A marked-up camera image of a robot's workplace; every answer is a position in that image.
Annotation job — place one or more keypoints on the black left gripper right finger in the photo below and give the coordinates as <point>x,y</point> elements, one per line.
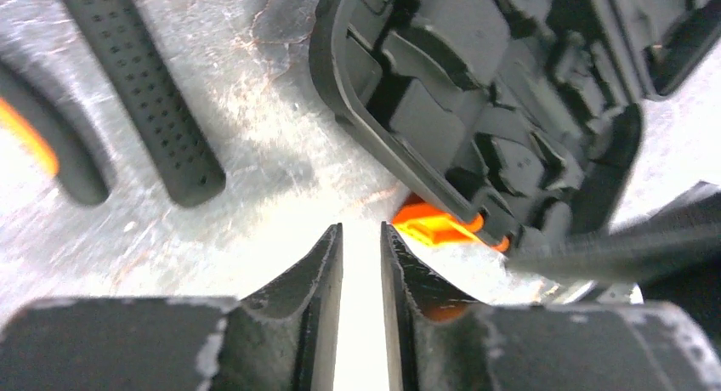
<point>440,338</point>

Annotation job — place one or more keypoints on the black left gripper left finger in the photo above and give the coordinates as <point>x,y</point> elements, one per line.
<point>282,337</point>

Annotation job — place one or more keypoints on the steel claw hammer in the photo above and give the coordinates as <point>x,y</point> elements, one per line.
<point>121,42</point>

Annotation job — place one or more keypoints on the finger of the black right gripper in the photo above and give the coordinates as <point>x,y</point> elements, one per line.
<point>682,238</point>

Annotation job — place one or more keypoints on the orange handle pliers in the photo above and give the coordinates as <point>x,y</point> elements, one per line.
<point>51,139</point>

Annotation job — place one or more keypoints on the black plastic tool case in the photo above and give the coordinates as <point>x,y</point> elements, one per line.
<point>515,122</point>

